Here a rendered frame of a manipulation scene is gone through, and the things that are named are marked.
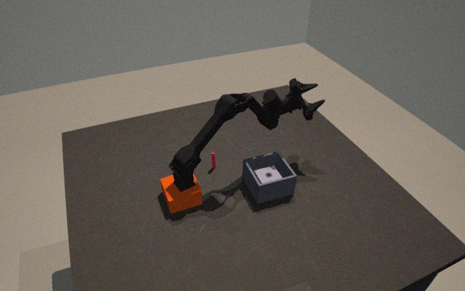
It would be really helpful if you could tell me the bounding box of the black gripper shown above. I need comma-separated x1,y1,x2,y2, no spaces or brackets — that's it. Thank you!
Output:
283,78,326,120

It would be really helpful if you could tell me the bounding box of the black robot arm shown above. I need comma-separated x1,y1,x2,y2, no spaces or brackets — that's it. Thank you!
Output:
168,89,287,192

